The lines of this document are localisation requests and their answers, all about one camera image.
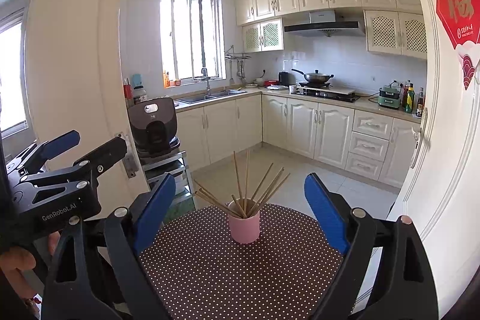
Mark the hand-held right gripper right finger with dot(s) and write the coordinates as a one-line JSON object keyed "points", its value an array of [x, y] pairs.
{"points": [[326, 215]]}

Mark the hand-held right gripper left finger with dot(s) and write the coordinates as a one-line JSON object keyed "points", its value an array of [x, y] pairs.
{"points": [[153, 215]]}

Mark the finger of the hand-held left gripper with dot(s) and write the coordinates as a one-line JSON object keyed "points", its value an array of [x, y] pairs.
{"points": [[107, 153], [60, 145]]}

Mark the pink cup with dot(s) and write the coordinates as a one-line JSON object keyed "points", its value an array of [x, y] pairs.
{"points": [[243, 230]]}

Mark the bunch of wooden chopsticks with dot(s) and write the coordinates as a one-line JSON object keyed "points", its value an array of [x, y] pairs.
{"points": [[246, 185]]}

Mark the person's left hand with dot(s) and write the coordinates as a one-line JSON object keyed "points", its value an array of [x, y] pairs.
{"points": [[15, 267]]}

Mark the metal door hinge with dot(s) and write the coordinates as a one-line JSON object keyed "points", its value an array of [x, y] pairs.
{"points": [[130, 166]]}

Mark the metal storage rack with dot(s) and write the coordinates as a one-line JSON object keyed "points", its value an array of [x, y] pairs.
{"points": [[176, 170]]}

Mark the dark brown kitchen appliance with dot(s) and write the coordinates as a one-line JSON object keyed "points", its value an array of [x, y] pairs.
{"points": [[152, 117]]}

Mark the red container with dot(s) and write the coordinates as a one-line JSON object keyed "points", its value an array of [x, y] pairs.
{"points": [[128, 91]]}

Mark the clear jar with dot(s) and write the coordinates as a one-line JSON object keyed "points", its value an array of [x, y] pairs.
{"points": [[139, 94]]}

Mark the light blue box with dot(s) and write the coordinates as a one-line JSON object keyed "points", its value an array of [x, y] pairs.
{"points": [[138, 80]]}

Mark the living room window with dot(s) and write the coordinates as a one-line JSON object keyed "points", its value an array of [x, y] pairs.
{"points": [[11, 80]]}

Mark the round polka-dot table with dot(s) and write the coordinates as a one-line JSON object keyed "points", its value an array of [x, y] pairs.
{"points": [[225, 275]]}

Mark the cream base cabinets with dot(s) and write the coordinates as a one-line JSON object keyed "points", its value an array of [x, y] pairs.
{"points": [[300, 125]]}

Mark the orange bottle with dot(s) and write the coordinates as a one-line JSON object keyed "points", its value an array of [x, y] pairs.
{"points": [[166, 80]]}

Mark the steel double sink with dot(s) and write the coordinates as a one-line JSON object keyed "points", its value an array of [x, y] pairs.
{"points": [[210, 96]]}

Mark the black gas stove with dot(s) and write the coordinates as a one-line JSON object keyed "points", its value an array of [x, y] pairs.
{"points": [[326, 95]]}

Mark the metal faucet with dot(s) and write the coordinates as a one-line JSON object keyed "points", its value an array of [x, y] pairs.
{"points": [[207, 78]]}

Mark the green multicooker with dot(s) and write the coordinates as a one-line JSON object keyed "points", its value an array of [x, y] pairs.
{"points": [[389, 98]]}

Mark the white plate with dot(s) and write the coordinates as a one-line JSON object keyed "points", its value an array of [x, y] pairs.
{"points": [[276, 88]]}

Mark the white door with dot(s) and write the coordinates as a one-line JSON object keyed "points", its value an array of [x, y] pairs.
{"points": [[450, 155]]}

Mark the metal wok with lid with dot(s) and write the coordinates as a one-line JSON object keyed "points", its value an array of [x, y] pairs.
{"points": [[317, 77]]}

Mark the kitchen window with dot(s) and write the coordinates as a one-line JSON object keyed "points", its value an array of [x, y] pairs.
{"points": [[183, 35]]}

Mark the black kettle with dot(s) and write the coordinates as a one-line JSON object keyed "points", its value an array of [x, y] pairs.
{"points": [[283, 79]]}

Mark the red pot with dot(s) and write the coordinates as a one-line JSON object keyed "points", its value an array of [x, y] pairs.
{"points": [[270, 83]]}

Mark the dark sauce bottle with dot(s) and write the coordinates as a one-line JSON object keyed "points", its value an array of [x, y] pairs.
{"points": [[420, 104]]}

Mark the hanging metal ladle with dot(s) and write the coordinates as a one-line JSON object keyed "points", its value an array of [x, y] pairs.
{"points": [[240, 70]]}

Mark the range hood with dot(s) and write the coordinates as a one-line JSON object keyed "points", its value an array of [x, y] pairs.
{"points": [[322, 27]]}

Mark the metal wall rack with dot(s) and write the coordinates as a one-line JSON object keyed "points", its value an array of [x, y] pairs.
{"points": [[237, 57]]}

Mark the cream lattice-door wall cabinet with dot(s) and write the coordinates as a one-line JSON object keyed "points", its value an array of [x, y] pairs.
{"points": [[393, 33], [262, 35]]}

